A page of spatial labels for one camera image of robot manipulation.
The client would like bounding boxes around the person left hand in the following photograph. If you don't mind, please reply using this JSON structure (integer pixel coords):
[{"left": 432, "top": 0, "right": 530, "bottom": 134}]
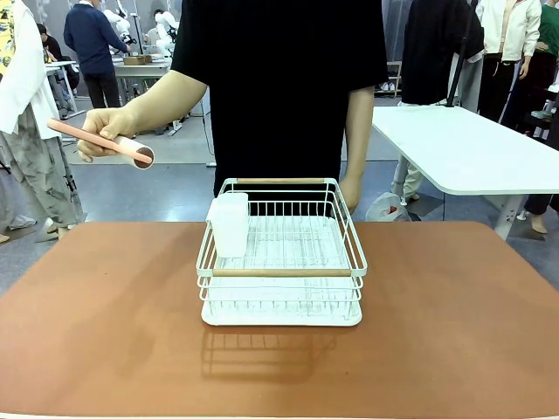
[{"left": 339, "top": 173, "right": 364, "bottom": 216}]

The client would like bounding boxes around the person right hand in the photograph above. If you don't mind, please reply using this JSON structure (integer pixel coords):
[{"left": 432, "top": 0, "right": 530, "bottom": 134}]
[{"left": 77, "top": 106, "right": 137, "bottom": 164}]

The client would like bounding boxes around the person right forearm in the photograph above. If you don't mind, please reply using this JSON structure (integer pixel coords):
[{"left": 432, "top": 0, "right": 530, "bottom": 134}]
[{"left": 124, "top": 69, "right": 209, "bottom": 134}]

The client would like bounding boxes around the person left forearm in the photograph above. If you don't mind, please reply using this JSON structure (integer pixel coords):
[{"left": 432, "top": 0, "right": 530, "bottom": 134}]
[{"left": 343, "top": 85, "right": 376, "bottom": 181}]

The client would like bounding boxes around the white plastic bag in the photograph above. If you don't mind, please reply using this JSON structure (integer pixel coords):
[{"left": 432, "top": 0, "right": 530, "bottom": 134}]
[{"left": 365, "top": 191, "right": 413, "bottom": 223}]

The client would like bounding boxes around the white background table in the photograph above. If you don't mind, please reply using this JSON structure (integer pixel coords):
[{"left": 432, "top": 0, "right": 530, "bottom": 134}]
[{"left": 113, "top": 58, "right": 184, "bottom": 134}]

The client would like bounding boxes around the small white desk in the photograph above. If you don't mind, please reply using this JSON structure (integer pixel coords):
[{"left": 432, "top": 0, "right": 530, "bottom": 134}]
[{"left": 45, "top": 60, "right": 87, "bottom": 120}]

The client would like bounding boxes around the bystander in white shirt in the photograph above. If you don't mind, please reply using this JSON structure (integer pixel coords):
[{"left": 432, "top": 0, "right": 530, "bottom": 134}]
[{"left": 0, "top": 0, "right": 85, "bottom": 244}]

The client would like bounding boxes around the bystander in navy sweater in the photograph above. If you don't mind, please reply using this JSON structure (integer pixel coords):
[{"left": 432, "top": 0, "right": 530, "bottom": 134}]
[{"left": 63, "top": 0, "right": 129, "bottom": 110}]

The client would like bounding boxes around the seated bystander in black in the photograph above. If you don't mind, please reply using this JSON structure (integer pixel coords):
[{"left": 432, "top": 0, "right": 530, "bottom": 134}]
[{"left": 36, "top": 23, "right": 80, "bottom": 91}]

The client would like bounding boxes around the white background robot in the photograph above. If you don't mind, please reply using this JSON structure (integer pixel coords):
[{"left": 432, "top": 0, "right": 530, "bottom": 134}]
[
  {"left": 145, "top": 10, "right": 179, "bottom": 58},
  {"left": 103, "top": 7, "right": 137, "bottom": 56}
]

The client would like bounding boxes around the shoe rack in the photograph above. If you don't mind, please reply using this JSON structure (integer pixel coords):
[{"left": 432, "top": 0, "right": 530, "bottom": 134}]
[{"left": 374, "top": 60, "right": 404, "bottom": 100}]

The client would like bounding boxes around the white plastic cutlery cup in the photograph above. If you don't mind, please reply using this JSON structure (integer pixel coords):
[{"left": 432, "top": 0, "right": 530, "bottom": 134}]
[{"left": 206, "top": 192, "right": 251, "bottom": 259}]

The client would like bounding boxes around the person torso black t-shirt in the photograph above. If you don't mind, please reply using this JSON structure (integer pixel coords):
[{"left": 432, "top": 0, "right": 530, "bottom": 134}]
[{"left": 170, "top": 0, "right": 389, "bottom": 217}]

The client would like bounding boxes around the white drip tray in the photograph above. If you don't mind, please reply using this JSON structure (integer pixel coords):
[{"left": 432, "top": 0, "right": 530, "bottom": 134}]
[{"left": 201, "top": 216, "right": 364, "bottom": 327}]

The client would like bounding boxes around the bystander in black shirt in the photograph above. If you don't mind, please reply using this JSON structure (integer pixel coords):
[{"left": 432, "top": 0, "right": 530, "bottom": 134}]
[{"left": 390, "top": 0, "right": 487, "bottom": 203}]

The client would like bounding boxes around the black pole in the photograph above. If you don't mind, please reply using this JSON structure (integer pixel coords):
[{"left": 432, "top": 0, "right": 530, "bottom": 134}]
[{"left": 444, "top": 0, "right": 480, "bottom": 108}]

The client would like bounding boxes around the bystander in white jacket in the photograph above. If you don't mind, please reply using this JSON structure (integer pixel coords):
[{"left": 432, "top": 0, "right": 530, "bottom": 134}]
[{"left": 474, "top": 0, "right": 543, "bottom": 124}]

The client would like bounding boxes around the bystander in green shirt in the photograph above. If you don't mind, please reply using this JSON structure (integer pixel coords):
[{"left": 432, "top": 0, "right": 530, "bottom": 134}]
[{"left": 501, "top": 3, "right": 559, "bottom": 132}]

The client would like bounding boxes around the white wire dish rack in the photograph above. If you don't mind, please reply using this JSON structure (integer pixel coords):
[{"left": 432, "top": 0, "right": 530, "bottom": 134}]
[{"left": 196, "top": 177, "right": 369, "bottom": 318}]

